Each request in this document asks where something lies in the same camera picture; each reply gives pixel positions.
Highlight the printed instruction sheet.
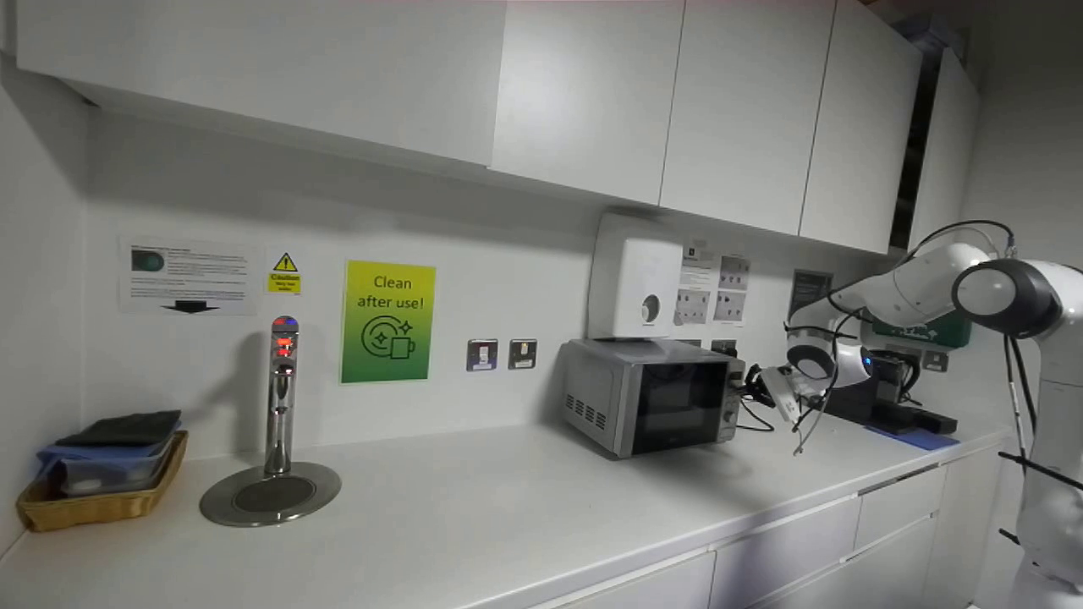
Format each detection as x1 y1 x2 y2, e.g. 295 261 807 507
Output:
712 286 751 326
678 242 722 273
719 255 754 290
674 284 716 329

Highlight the yellow tray with items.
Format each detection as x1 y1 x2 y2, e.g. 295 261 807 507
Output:
13 431 195 535

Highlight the white paper towel dispenser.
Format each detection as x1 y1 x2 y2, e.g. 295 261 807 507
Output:
587 233 688 342

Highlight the white lower drawer front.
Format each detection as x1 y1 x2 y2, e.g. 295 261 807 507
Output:
853 462 947 550

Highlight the yellow warning triangle sticker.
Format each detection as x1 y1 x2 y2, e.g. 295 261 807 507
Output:
264 247 304 296

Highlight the green wall sign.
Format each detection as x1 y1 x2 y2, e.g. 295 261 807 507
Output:
866 310 974 351

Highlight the white upper cabinet door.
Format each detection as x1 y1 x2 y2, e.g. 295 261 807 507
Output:
800 0 923 258
13 0 509 168
909 46 982 261
656 0 841 235
488 0 688 210

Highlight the flat blue cloth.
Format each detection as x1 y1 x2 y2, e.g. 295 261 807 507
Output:
866 424 964 455

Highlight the silver microwave oven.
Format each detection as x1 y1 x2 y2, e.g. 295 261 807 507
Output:
560 336 747 460

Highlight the white lower cabinet front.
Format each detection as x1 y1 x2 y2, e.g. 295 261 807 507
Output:
853 517 942 609
932 440 1009 609
707 494 863 609

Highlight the round metal drip tray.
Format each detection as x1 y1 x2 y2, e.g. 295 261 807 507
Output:
197 455 346 530

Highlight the black microwave power cable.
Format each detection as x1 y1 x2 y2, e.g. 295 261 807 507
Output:
737 391 783 435

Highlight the green clean after use poster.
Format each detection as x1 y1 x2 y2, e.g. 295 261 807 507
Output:
340 258 442 384

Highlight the chrome boiling water tap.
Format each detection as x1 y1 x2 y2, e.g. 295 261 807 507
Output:
260 310 304 481

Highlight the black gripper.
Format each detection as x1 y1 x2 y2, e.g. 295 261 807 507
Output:
736 361 783 406

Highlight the white notice with green logo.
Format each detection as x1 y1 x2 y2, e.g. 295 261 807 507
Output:
119 239 255 316

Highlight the dark framed wall sign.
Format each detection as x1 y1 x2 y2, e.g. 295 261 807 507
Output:
788 268 835 326

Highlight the flat black pad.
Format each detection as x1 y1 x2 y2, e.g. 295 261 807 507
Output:
54 406 184 450

